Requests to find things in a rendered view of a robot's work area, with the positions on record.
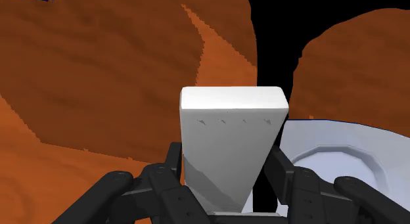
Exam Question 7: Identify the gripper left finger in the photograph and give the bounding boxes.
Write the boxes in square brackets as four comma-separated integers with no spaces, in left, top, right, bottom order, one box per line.
[52,141,211,224]

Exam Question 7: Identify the white plate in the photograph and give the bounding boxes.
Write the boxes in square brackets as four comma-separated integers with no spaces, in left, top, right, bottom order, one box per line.
[241,119,410,217]

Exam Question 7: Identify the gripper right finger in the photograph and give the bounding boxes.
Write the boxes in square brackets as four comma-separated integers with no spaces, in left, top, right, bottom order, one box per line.
[262,145,410,224]

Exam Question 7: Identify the white rectangular block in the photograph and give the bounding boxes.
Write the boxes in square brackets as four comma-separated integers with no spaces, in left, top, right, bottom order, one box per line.
[179,85,290,214]

